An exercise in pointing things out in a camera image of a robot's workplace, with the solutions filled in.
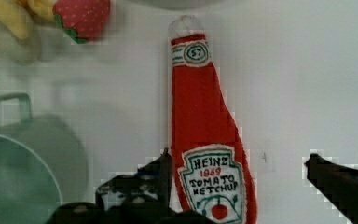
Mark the plush strawberry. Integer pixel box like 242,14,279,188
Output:
52,0,111,44

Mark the yellow plush banana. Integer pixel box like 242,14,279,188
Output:
0,0,60,62

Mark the red plush ketchup bottle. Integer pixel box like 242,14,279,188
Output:
169,15,257,224

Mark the green measuring cup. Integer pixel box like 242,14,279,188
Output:
0,93,89,224

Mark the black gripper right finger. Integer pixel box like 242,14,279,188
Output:
304,153,358,224

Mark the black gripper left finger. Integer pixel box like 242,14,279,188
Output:
46,149,215,224

